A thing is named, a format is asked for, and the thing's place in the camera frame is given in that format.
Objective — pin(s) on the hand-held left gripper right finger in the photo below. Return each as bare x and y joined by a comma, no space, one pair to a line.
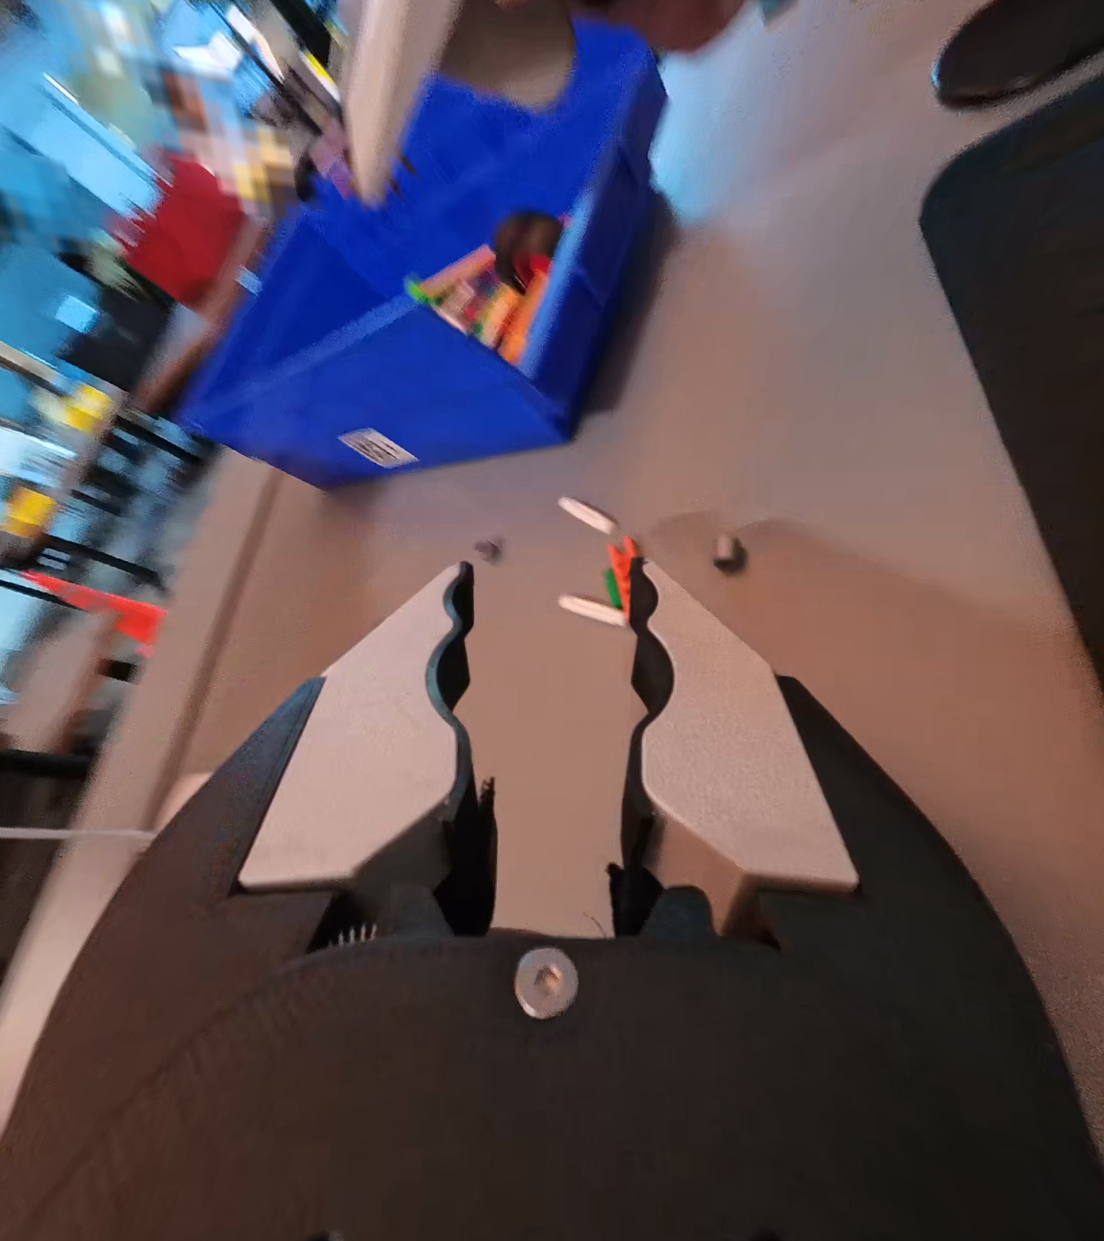
736,775

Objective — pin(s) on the orange ladder piece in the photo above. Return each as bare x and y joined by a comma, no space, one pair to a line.
622,557

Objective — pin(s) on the yellow storage bin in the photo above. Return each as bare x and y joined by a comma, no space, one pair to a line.
28,513
88,407

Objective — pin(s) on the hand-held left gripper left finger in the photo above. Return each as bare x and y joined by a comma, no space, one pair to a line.
358,775

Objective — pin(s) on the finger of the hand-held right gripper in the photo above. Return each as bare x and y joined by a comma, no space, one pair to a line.
392,86

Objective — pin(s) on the dark oval object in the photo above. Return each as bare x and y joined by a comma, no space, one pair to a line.
1026,48

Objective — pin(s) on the orange traffic cone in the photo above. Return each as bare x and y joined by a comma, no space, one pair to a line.
115,610

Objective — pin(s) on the blue plastic bin white tag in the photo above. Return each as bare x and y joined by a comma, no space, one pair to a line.
367,368

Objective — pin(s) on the red tote bag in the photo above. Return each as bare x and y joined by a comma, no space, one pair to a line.
189,227

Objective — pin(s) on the pile of colourful construction pieces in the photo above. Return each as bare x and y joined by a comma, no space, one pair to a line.
494,300

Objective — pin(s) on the black toy wheel red hub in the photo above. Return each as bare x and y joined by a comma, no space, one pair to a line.
525,242

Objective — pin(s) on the small metal spacer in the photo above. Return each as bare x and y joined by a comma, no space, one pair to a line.
487,550

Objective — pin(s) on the grey metal cylinder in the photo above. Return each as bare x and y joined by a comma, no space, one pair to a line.
728,552

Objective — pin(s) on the white plastic rod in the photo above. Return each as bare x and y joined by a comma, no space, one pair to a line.
591,610
586,514

